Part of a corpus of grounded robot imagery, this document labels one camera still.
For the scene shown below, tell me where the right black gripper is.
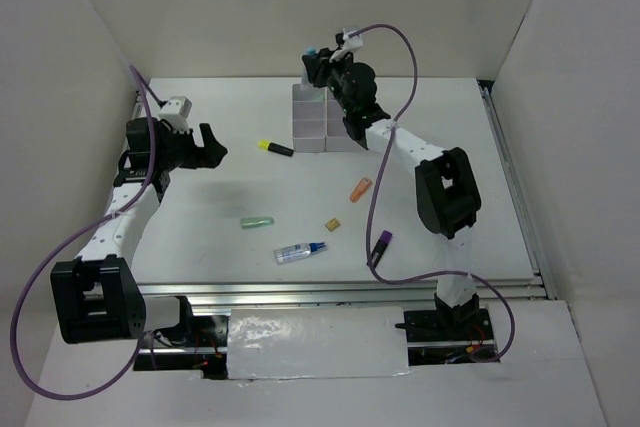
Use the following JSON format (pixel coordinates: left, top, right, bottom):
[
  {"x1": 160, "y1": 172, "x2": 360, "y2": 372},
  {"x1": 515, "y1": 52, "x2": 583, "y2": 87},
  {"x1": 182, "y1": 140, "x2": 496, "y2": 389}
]
[{"x1": 304, "y1": 48, "x2": 355, "y2": 115}]

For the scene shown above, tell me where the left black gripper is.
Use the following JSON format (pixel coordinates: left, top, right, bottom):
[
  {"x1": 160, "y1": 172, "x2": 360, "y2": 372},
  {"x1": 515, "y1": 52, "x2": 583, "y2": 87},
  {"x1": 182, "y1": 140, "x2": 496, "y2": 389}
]
[{"x1": 156, "y1": 122, "x2": 227, "y2": 172}]

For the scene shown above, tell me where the yellow black highlighter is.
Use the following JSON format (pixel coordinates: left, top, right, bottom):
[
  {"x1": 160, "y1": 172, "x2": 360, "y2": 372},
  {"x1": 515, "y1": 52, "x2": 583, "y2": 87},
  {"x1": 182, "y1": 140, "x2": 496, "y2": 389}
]
[{"x1": 258, "y1": 140, "x2": 294, "y2": 157}]

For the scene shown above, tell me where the clear blue spray bottle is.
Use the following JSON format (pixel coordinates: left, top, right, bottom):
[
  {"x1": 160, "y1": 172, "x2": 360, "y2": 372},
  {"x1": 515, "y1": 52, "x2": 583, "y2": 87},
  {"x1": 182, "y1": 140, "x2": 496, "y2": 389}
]
[{"x1": 274, "y1": 242, "x2": 327, "y2": 265}]

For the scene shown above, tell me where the purple black highlighter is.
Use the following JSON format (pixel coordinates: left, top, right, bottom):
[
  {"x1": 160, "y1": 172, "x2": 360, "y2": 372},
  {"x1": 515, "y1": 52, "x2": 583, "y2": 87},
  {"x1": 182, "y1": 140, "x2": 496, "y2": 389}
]
[{"x1": 368, "y1": 230, "x2": 393, "y2": 268}]

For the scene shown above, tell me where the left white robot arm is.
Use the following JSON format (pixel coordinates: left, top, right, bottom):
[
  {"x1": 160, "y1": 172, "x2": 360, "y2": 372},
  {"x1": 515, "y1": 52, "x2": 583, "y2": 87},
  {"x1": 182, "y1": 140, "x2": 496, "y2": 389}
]
[{"x1": 50, "y1": 118, "x2": 228, "y2": 346}]

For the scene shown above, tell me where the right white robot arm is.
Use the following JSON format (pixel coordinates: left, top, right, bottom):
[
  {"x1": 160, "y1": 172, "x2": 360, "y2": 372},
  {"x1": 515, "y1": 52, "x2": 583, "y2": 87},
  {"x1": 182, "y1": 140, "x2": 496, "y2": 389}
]
[{"x1": 302, "y1": 48, "x2": 481, "y2": 339}]

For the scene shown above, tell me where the left white compartment container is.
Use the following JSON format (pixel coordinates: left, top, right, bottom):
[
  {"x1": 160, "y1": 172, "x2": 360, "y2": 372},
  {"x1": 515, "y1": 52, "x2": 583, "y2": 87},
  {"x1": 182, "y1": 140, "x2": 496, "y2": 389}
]
[{"x1": 291, "y1": 84, "x2": 327, "y2": 153}]

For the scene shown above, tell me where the white compartment container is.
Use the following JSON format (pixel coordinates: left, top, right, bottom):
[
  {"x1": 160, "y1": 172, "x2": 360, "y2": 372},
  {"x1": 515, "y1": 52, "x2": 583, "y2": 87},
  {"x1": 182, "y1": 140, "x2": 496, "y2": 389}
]
[
  {"x1": 291, "y1": 84, "x2": 327, "y2": 153},
  {"x1": 325, "y1": 90, "x2": 361, "y2": 153}
]

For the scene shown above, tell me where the right white compartment container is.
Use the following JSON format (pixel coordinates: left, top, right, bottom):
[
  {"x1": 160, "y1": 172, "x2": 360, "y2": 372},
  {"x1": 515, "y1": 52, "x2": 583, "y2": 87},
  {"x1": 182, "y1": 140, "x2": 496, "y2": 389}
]
[{"x1": 325, "y1": 90, "x2": 361, "y2": 153}]

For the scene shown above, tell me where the green translucent highlighter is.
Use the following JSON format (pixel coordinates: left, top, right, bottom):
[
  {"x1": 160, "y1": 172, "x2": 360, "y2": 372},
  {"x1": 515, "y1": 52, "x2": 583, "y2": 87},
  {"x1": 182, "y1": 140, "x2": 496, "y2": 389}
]
[{"x1": 240, "y1": 216, "x2": 274, "y2": 229}]

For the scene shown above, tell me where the small tan eraser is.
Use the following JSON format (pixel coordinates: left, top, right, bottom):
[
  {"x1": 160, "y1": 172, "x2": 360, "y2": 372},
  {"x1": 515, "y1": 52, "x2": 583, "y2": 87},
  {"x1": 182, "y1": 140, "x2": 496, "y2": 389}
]
[{"x1": 325, "y1": 218, "x2": 340, "y2": 232}]

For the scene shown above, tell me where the white front cover board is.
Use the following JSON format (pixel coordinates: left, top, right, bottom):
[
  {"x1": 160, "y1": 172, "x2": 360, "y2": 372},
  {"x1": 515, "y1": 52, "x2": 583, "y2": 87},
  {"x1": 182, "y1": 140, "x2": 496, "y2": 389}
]
[{"x1": 227, "y1": 307, "x2": 411, "y2": 380}]

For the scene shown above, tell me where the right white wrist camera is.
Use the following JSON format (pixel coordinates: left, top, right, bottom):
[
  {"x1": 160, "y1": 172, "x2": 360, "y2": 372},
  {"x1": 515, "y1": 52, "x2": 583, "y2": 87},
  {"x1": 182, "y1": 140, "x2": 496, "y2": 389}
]
[{"x1": 330, "y1": 28, "x2": 363, "y2": 62}]

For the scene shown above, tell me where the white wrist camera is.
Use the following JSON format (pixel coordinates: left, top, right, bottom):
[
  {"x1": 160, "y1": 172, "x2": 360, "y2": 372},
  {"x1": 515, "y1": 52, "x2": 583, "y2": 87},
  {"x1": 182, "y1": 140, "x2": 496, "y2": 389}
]
[
  {"x1": 330, "y1": 28, "x2": 363, "y2": 62},
  {"x1": 159, "y1": 96, "x2": 192, "y2": 133}
]

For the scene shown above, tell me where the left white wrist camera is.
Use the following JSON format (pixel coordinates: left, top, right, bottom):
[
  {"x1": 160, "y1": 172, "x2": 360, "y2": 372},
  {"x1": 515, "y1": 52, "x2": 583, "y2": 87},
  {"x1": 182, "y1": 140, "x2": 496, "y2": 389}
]
[{"x1": 159, "y1": 96, "x2": 192, "y2": 133}]

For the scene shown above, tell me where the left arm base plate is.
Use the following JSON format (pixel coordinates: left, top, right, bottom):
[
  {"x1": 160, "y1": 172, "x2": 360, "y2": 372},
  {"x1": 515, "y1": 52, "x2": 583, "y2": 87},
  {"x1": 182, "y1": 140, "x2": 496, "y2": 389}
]
[{"x1": 133, "y1": 315, "x2": 230, "y2": 380}]

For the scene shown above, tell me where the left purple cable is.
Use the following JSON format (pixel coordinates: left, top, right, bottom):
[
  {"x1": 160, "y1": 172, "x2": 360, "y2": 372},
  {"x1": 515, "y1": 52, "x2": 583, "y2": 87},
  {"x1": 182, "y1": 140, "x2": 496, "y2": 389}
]
[{"x1": 9, "y1": 64, "x2": 171, "y2": 401}]

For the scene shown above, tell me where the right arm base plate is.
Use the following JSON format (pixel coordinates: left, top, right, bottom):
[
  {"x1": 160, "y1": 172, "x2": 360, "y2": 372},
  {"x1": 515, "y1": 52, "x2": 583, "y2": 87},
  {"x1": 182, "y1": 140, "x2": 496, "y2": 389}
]
[{"x1": 395, "y1": 308, "x2": 498, "y2": 366}]

